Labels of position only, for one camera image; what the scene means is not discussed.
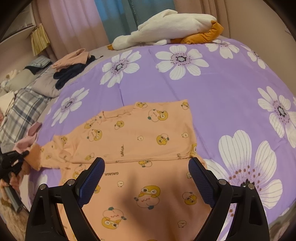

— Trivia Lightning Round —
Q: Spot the orange duck print garment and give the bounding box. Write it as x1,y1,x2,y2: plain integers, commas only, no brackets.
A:
27,100,211,240

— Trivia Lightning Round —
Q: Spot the pink clothes pile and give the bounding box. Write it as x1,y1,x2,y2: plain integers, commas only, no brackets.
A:
1,122,42,153

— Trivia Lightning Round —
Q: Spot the plaid grey blanket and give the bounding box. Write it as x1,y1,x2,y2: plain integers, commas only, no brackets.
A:
1,87,51,143

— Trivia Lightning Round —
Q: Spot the grey pillow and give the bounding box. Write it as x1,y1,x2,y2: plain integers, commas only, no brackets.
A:
3,67,61,98

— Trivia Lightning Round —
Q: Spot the dark navy garment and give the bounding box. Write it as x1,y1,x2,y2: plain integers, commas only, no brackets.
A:
53,55,98,90

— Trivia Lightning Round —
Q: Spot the purple floral bed sheet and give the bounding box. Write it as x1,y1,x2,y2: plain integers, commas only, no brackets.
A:
28,38,296,241

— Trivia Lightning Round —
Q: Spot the yellow striped hanging cloth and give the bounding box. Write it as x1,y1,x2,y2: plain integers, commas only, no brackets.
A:
30,23,50,56

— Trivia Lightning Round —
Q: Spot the peach folded garment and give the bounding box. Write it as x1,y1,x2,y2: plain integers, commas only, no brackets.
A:
51,48,90,72

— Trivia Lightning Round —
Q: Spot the pink curtain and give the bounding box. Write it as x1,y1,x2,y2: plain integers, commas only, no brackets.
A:
31,0,109,61

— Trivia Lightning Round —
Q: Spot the teal curtain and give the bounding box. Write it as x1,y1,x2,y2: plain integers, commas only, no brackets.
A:
95,0,175,43

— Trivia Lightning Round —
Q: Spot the white goose plush toy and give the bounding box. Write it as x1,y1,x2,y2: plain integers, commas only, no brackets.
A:
107,9,224,51

